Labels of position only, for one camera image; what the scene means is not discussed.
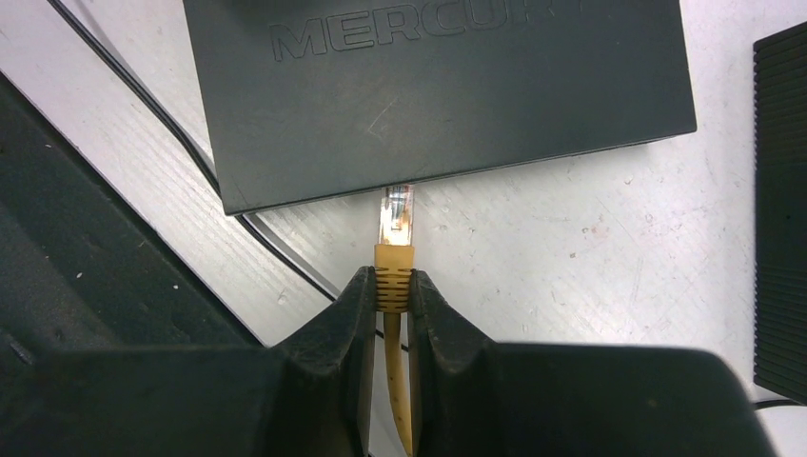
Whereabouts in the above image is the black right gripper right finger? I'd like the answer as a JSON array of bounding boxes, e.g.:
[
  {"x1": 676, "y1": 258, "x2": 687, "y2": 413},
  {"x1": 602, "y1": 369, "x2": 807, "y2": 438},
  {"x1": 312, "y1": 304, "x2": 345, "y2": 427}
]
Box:
[{"x1": 408, "y1": 270, "x2": 775, "y2": 456}]

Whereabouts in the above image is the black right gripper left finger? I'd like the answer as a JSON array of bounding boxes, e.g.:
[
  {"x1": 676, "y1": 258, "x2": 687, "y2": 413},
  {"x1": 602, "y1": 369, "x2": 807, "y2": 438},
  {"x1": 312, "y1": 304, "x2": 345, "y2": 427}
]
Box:
[{"x1": 1, "y1": 267, "x2": 377, "y2": 456}]

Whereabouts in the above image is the yellow ethernet cable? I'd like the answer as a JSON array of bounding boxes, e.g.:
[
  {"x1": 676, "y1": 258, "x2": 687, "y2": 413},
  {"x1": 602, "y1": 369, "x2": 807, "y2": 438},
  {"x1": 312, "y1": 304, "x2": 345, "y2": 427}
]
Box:
[{"x1": 373, "y1": 184, "x2": 418, "y2": 457}]

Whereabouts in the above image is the thin black barrel plug cable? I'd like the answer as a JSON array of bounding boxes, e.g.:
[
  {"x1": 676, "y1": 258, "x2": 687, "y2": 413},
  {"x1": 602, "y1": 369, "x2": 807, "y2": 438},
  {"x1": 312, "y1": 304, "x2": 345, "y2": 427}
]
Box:
[{"x1": 47, "y1": 0, "x2": 411, "y2": 354}]

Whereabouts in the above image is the black Mercury switch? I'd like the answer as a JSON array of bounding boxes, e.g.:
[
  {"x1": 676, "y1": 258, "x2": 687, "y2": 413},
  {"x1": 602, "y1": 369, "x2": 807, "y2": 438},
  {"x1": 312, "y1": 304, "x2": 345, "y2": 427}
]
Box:
[{"x1": 184, "y1": 1, "x2": 697, "y2": 214}]

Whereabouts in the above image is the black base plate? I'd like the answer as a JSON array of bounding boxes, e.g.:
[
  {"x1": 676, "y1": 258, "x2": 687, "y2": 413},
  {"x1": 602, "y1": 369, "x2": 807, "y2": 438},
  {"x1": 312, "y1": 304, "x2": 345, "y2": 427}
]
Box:
[{"x1": 1, "y1": 78, "x2": 257, "y2": 353}]

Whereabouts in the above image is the ribbed black network switch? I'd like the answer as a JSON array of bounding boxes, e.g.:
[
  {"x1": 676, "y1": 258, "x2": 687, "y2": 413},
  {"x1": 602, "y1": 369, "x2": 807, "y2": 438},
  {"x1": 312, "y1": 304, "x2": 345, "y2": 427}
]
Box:
[{"x1": 753, "y1": 24, "x2": 806, "y2": 404}]

